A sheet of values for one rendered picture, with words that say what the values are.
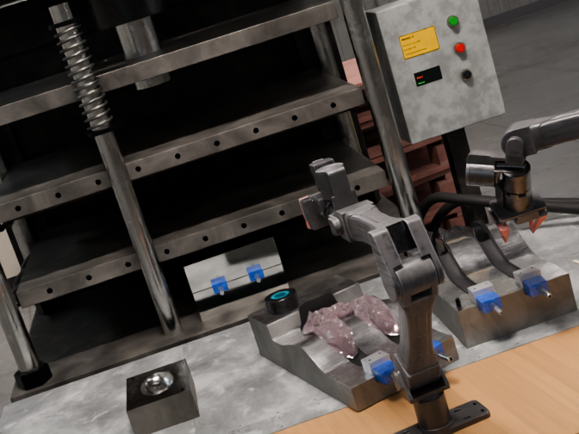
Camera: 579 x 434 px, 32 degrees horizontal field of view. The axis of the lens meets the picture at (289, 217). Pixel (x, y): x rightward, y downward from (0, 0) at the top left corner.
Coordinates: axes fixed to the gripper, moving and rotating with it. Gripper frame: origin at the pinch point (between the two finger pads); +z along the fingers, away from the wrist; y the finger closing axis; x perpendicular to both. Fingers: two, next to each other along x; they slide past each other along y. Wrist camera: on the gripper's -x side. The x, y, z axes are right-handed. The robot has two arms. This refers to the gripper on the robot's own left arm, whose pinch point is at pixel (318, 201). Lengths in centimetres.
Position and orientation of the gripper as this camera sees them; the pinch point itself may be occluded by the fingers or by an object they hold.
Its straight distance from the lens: 219.6
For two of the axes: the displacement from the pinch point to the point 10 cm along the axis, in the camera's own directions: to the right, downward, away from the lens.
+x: 3.0, 9.3, 2.3
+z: -2.6, -1.5, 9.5
